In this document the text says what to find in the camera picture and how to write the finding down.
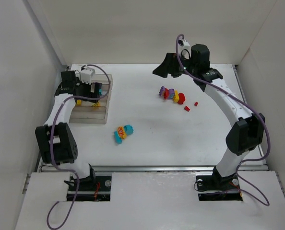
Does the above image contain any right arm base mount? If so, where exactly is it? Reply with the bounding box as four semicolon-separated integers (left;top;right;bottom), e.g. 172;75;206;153
194;173;243;201

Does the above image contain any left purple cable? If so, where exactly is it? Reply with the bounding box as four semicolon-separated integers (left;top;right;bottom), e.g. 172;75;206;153
46;64;111;230

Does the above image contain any clear compartment container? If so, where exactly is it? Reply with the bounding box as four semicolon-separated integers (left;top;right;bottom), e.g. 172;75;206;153
69;74;113;124

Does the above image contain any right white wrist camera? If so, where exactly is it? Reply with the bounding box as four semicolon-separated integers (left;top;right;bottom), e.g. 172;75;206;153
178;39;191;53

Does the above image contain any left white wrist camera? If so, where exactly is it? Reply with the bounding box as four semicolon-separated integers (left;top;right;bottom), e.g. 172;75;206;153
80;67;95;85

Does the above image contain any yellow orange patterned lego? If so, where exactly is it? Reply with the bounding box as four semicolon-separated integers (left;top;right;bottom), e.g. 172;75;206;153
117;126;127;139

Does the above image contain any aluminium front rail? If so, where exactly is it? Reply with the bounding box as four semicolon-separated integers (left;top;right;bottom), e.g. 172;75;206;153
38;164;269;172

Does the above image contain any yellow black striped lego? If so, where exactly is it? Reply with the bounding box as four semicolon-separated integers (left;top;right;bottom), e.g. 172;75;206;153
91;102;101;108

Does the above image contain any small yellow lego brick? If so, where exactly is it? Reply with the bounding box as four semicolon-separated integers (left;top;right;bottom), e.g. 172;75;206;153
76;100;82;106

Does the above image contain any purple cable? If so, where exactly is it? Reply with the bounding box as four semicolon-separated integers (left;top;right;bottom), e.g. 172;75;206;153
176;34;271;207
46;64;111;230

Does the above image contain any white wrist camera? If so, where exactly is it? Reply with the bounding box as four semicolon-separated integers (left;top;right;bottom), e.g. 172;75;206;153
178;39;191;53
80;67;95;85

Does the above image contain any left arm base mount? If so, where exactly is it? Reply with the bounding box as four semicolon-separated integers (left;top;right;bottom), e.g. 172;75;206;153
64;173;112;202

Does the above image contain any purple round lego brick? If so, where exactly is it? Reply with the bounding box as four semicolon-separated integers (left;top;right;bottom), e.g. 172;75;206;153
168;89;175;99

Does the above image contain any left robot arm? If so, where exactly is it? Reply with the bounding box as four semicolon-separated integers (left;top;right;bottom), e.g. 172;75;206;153
35;68;102;181

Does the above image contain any teal curved lego brick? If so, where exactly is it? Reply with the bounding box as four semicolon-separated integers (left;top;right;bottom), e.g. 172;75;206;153
123;125;134;135

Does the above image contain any red rounded lego brick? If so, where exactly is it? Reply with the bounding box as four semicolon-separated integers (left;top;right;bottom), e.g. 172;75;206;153
178;93;186;104

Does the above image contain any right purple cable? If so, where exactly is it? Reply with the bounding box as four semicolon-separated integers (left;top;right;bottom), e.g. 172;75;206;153
176;34;271;207

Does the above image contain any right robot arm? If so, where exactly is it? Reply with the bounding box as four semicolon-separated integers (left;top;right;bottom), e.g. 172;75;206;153
153;44;265;191

